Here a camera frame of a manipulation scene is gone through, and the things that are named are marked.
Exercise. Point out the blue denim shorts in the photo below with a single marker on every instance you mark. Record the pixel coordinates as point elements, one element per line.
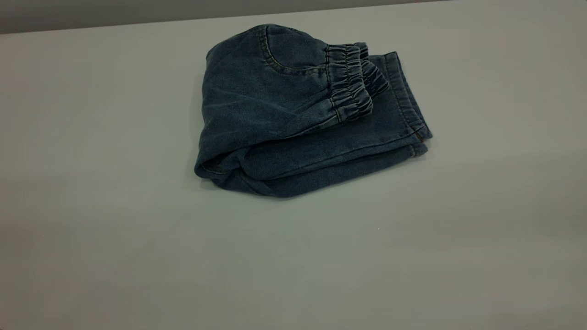
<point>293,119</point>

